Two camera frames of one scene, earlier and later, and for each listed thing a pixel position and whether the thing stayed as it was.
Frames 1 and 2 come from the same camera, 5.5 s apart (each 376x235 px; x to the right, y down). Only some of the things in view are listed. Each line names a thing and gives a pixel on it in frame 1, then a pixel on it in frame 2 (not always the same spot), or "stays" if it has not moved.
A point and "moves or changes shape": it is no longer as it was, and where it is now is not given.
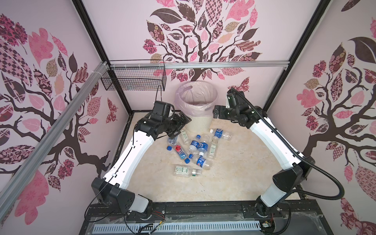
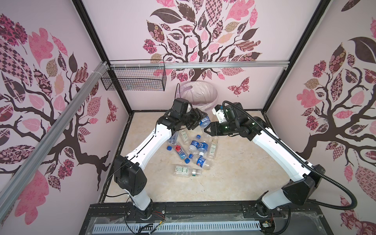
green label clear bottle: (186, 171) stays
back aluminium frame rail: (198, 64) stays
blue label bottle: (220, 133) moves or changes shape
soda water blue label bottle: (173, 141) stays
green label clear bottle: (213, 148) stays
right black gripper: (221, 108) → (213, 128)
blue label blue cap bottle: (194, 144) stays
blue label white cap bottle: (203, 147) stays
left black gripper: (179, 123) → (197, 115)
